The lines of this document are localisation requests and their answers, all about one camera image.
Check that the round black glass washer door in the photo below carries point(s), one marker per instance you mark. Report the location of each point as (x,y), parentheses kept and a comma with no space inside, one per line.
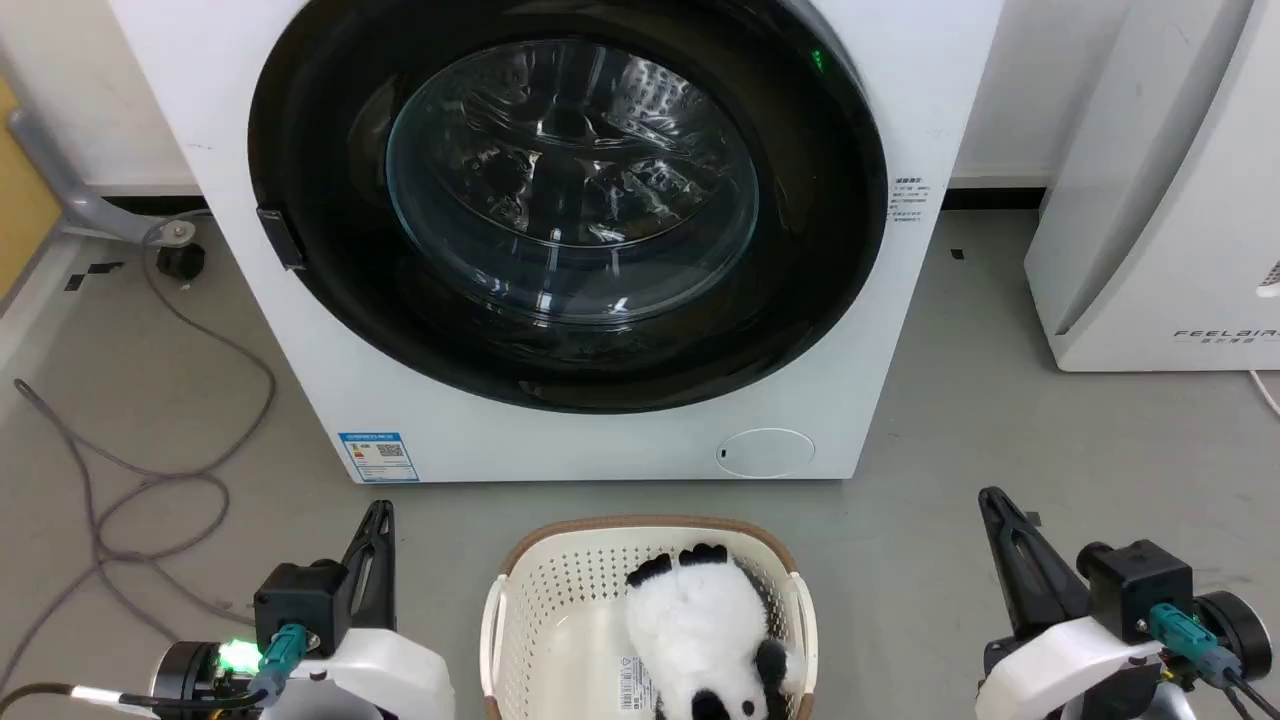
(320,300)

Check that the small printed text sticker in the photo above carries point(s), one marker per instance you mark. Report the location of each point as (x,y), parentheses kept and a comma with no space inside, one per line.
(910,200)

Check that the white front-load washing machine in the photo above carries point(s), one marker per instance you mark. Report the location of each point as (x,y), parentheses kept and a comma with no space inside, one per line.
(600,445)

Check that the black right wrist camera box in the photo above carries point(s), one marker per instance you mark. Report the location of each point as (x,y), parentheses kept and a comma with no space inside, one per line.
(1140,585)

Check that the grey metal frame leg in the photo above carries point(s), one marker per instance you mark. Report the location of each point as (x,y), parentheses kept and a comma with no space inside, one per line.
(70,200)

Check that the black caster wheel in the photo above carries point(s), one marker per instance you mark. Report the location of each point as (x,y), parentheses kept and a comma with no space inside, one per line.
(181,261)

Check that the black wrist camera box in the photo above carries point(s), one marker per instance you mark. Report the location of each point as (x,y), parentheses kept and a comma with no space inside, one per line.
(1140,585)
(300,605)

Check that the cream plastic laundry basket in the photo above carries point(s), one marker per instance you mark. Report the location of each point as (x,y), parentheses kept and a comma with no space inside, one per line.
(560,600)

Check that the black and white panda plush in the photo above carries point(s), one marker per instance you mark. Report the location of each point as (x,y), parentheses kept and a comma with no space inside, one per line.
(700,630)

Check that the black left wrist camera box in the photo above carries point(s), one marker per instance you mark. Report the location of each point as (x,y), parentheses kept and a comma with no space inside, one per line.
(300,605)

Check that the white air purifier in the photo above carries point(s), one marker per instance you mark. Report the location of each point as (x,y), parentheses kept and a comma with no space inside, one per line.
(1150,250)

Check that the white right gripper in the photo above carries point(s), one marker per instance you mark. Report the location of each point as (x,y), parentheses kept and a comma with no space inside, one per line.
(1060,670)

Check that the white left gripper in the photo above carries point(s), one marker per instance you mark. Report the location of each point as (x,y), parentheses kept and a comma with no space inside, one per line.
(385,675)

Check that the blue energy label sticker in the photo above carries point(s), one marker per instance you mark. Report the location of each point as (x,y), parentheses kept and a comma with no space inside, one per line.
(380,458)

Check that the oval white filter cover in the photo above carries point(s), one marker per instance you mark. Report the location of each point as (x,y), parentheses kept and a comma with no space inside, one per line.
(765,453)

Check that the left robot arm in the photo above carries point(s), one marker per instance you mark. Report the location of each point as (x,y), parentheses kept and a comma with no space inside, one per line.
(190,672)

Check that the yellow wooden board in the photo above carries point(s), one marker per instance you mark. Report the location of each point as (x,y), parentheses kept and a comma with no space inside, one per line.
(20,200)

